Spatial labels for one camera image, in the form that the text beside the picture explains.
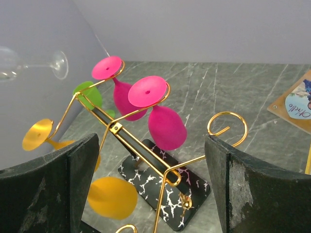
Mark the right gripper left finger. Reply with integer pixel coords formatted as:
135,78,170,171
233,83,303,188
0,133,99,233

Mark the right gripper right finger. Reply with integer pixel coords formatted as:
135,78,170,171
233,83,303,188
205,135,311,233

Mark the orange wine glass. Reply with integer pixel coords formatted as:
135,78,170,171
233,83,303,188
22,118,74,151
86,155,138,220

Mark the green wine glass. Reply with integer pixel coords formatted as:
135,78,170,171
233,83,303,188
72,81,115,124

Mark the clear wine glass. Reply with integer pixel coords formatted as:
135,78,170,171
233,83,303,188
0,46,69,82

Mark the back pink wine glass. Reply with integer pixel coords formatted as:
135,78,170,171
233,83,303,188
91,56,139,116

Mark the brown hello card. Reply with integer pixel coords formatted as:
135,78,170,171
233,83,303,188
267,71,311,134

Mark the gold wire wine glass rack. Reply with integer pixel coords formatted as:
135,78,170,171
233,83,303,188
50,59,248,233

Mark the white board with gold frame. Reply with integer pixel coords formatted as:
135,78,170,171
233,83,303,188
305,146,311,175

